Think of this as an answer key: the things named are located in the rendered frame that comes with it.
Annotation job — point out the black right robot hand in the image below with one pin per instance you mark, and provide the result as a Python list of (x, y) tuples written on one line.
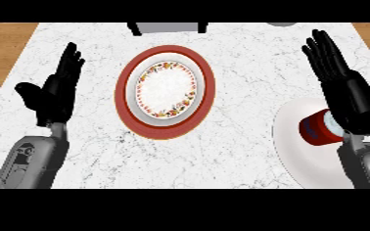
[(343, 84)]

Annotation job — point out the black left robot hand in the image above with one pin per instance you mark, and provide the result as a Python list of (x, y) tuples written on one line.
[(56, 91)]

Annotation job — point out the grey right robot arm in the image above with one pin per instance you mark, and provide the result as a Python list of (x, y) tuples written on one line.
[(355, 160)]

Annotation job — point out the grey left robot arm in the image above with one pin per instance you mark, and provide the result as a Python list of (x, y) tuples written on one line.
[(34, 160)]

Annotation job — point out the red can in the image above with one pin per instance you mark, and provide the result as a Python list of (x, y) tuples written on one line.
[(315, 129)]

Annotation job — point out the plain white plate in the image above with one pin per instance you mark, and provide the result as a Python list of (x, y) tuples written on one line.
[(308, 153)]

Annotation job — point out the floral rimmed white plate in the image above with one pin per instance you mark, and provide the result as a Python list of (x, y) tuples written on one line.
[(165, 88)]

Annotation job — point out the red round placemat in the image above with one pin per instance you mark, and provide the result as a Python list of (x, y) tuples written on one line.
[(164, 92)]

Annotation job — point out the grey round object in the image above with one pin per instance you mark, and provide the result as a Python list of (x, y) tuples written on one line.
[(282, 23)]

